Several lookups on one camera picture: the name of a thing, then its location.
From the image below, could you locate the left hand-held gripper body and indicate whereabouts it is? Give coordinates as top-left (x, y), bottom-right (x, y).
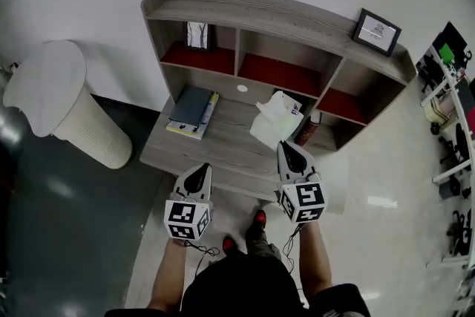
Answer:
top-left (163, 193), bottom-right (213, 241)

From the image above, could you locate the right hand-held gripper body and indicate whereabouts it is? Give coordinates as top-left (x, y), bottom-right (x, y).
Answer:
top-left (278, 177), bottom-right (328, 224)

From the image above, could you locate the white tissues pack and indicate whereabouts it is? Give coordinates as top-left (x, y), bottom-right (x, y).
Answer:
top-left (249, 91), bottom-right (304, 151)

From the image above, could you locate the grey wooden desk shelf unit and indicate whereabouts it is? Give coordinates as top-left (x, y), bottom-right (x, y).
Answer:
top-left (140, 0), bottom-right (417, 152)

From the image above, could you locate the person's left forearm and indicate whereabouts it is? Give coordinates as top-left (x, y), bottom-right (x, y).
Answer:
top-left (148, 237), bottom-right (189, 313)

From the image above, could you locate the person's right forearm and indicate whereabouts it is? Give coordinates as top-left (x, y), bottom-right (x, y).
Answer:
top-left (298, 222), bottom-right (333, 294)

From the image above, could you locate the long white office desk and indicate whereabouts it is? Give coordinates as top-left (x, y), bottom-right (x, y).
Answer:
top-left (419, 44), bottom-right (475, 268)

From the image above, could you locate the green plastic block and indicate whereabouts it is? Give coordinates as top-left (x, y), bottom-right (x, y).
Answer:
top-left (439, 43), bottom-right (456, 64)

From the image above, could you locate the thick red book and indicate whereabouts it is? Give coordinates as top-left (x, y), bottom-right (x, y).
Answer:
top-left (295, 117), bottom-right (321, 148)

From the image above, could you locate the person's right trouser leg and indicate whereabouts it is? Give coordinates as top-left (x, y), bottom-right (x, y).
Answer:
top-left (244, 222), bottom-right (283, 261)

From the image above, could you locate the stack of books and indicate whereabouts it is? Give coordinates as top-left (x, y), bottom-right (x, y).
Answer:
top-left (166, 91), bottom-right (220, 141)

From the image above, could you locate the grey notebook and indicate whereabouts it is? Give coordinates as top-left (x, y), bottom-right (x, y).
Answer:
top-left (168, 85), bottom-right (214, 127)

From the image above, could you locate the person's black shirt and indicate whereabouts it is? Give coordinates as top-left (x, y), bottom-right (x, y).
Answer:
top-left (105, 252), bottom-right (372, 317)

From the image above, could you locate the dark grey trash bin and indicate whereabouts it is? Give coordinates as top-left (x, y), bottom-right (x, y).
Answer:
top-left (439, 176), bottom-right (461, 200)

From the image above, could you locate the pale storage box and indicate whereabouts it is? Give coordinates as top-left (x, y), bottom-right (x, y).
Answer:
top-left (426, 96), bottom-right (456, 123)

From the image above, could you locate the black office chair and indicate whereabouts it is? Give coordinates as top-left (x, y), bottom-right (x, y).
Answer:
top-left (447, 209), bottom-right (472, 257)
top-left (439, 122), bottom-right (471, 166)
top-left (415, 54), bottom-right (446, 94)

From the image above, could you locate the black computer monitor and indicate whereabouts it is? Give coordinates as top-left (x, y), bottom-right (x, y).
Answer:
top-left (432, 21), bottom-right (468, 60)

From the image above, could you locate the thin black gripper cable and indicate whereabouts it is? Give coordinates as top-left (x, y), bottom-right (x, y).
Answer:
top-left (185, 240), bottom-right (220, 275)
top-left (282, 224), bottom-right (301, 272)

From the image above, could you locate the black frame with tree picture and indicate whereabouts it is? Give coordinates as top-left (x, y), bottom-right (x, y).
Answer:
top-left (184, 21), bottom-right (214, 52)

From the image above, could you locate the black frame with line drawing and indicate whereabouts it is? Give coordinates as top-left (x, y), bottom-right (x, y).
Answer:
top-left (351, 7), bottom-right (403, 57)

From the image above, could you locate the white ribbed pedestal table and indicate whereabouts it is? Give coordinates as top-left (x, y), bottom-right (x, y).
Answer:
top-left (2, 39), bottom-right (134, 171)

